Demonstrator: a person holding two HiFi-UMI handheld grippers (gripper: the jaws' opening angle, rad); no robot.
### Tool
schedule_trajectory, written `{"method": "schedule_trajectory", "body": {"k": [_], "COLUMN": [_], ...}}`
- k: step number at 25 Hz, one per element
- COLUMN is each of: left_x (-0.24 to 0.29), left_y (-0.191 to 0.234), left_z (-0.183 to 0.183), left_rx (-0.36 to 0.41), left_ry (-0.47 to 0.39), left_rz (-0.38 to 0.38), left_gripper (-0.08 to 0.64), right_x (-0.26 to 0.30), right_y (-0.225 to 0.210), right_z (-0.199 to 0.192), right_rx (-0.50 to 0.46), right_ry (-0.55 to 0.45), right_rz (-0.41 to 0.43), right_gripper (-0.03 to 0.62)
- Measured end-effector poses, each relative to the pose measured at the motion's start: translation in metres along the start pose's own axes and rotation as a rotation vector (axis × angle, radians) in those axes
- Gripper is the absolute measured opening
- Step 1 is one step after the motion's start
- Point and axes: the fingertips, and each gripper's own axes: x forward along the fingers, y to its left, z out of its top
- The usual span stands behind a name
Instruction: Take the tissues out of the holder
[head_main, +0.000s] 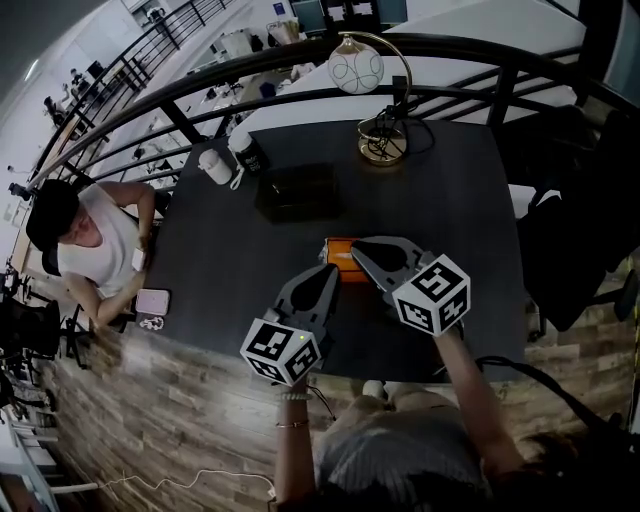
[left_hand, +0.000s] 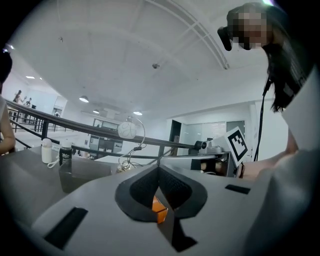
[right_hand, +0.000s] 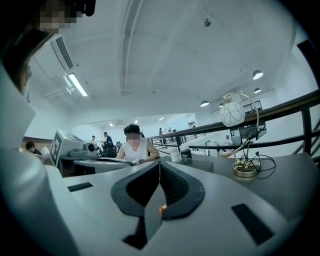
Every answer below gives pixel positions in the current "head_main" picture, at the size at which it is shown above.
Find orange box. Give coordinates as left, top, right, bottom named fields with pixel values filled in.
left=319, top=237, right=382, bottom=287

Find dark shelf cabinet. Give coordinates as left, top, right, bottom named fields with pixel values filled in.
left=289, top=0, right=409, bottom=36

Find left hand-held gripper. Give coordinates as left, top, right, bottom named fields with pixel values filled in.
left=239, top=263, right=343, bottom=386

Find person's light ribbed top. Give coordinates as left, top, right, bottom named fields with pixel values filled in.
left=314, top=404, right=494, bottom=512

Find thick black cable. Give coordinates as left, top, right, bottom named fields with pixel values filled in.
left=474, top=355, right=626, bottom=432

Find black metal railing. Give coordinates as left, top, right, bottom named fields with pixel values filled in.
left=29, top=32, right=640, bottom=192
left=44, top=0, right=236, bottom=132

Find gold lamp with globe shade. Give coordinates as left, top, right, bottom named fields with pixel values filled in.
left=327, top=30, right=436, bottom=167

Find person's right forearm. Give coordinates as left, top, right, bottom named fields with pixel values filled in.
left=432, top=327, right=521, bottom=476

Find white cable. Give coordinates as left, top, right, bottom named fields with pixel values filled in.
left=94, top=468, right=276, bottom=494

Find black office chair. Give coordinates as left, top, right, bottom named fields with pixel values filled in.
left=0, top=269, right=64, bottom=364
left=517, top=104, right=640, bottom=335

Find black bottle with white strap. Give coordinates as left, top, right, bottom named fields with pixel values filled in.
left=227, top=130, right=272, bottom=192

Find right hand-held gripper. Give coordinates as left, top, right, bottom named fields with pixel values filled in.
left=351, top=236, right=472, bottom=337

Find person's left forearm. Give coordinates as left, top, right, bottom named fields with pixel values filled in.
left=274, top=377, right=319, bottom=506

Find pink phone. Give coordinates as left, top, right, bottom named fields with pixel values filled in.
left=135, top=288, right=171, bottom=316

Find person's beige trousers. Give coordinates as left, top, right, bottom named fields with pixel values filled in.
left=344, top=389, right=451, bottom=417

